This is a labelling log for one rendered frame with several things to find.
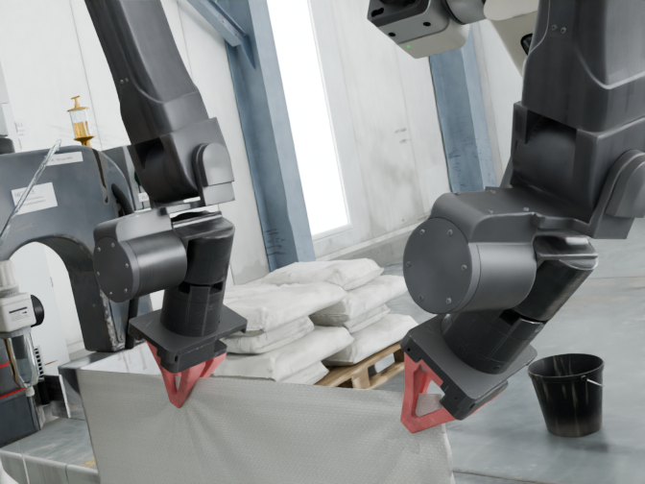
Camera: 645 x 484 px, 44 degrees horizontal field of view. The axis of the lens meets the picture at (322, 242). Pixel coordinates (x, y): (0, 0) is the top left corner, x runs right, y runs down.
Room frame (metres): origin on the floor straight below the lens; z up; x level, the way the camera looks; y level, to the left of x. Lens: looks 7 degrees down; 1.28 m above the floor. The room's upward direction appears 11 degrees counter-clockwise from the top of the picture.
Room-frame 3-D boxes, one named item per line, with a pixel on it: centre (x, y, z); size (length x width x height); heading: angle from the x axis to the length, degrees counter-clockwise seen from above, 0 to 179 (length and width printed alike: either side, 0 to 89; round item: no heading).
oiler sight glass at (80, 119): (1.07, 0.28, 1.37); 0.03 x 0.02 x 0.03; 49
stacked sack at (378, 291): (4.35, -0.09, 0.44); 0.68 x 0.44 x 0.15; 139
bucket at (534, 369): (3.08, -0.85, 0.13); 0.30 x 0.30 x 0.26
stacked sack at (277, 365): (3.88, 0.28, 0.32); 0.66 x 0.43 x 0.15; 141
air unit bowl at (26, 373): (0.89, 0.36, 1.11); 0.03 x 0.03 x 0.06
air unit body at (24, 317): (0.90, 0.36, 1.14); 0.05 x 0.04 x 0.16; 139
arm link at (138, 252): (0.71, 0.14, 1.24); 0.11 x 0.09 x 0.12; 137
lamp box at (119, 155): (1.13, 0.25, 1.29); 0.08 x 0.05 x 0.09; 49
